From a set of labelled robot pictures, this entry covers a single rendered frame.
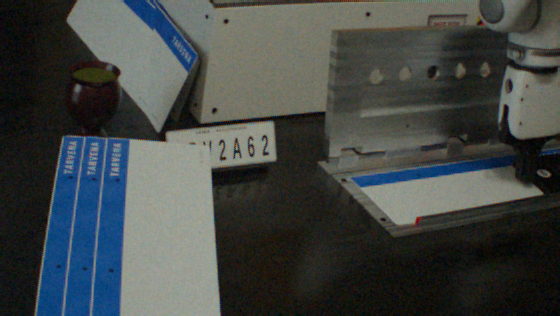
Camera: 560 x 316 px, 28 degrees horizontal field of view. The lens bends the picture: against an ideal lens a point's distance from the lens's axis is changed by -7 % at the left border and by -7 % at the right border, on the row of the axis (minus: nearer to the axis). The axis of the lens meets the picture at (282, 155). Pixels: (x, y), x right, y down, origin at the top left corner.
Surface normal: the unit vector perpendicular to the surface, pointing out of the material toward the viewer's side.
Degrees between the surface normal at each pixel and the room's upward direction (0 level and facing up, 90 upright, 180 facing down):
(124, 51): 63
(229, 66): 90
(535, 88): 76
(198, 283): 0
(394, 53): 81
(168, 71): 69
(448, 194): 0
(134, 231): 0
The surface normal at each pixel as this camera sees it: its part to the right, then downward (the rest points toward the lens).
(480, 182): 0.14, -0.88
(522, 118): 0.38, 0.26
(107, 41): -0.71, -0.29
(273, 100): 0.44, 0.47
